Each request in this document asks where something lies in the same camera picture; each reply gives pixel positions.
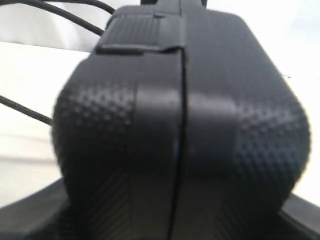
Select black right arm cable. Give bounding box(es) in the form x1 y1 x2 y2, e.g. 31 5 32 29
14 0 117 36

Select black braided rope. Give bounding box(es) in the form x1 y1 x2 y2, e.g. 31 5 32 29
0 94 53 125

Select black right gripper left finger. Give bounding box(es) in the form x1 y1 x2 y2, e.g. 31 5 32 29
0 179 75 240

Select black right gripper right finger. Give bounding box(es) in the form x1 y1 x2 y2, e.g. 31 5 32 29
274 194 320 240

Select black plastic carrying case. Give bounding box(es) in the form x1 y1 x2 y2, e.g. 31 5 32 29
52 0 318 240

